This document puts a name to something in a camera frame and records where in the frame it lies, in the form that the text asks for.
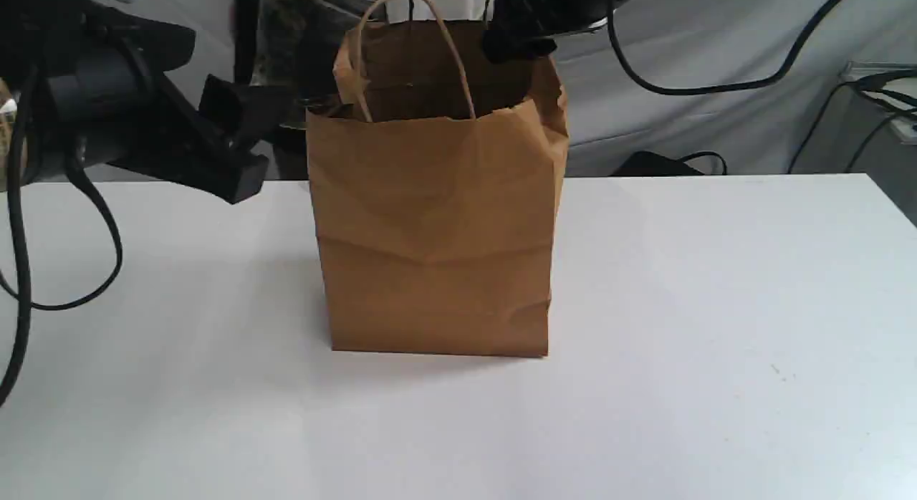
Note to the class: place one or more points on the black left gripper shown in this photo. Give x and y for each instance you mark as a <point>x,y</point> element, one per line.
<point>86,84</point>

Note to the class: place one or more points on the brown paper bag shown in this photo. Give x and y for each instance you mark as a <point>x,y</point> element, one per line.
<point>435,184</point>

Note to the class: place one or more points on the camouflage jacket person torso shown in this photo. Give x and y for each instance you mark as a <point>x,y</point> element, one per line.
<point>293,44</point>

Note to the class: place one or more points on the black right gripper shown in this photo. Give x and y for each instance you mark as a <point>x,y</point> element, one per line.
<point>528,29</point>

